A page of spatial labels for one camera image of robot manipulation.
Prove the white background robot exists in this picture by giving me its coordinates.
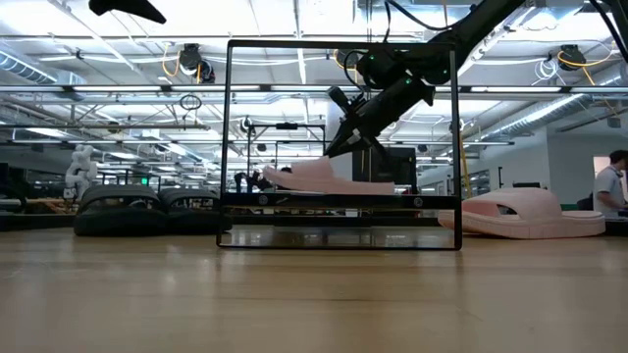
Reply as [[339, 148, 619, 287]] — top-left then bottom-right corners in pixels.
[[64, 143, 100, 201]]

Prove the pink slide sandal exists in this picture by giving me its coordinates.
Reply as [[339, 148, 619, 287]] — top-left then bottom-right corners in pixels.
[[261, 156, 397, 196], [437, 186, 607, 241]]

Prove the hanging black cable loop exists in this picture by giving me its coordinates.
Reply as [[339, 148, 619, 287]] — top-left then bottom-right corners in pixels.
[[178, 92, 204, 113]]

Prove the black ceiling cable reel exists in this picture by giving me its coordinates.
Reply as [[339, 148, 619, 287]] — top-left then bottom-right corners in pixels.
[[548, 43, 615, 87], [177, 42, 218, 85]]

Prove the person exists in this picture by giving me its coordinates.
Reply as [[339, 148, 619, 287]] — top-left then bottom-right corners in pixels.
[[592, 148, 628, 218]]

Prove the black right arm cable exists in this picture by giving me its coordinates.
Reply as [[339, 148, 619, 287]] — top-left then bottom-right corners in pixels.
[[341, 0, 445, 93]]

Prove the black wire shoe rack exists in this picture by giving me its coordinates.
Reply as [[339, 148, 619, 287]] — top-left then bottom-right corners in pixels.
[[216, 39, 464, 252]]

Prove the black aluminium rig frame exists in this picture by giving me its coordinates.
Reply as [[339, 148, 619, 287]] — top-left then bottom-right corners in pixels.
[[0, 211, 628, 237]]

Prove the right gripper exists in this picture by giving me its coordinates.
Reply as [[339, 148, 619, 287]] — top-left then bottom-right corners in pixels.
[[323, 75, 437, 159]]

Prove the silver ceiling air duct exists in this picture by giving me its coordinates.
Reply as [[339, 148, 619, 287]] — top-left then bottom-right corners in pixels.
[[0, 47, 88, 103], [479, 62, 628, 144]]

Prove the black background rig frame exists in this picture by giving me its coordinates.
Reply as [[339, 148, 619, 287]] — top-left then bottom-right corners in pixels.
[[244, 122, 328, 195]]

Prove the yellow cable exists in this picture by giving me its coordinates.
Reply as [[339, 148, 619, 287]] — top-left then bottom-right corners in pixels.
[[457, 138, 474, 199]]

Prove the black slide sandal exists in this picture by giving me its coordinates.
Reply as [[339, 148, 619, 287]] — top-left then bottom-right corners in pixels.
[[73, 183, 172, 238], [157, 186, 234, 234]]

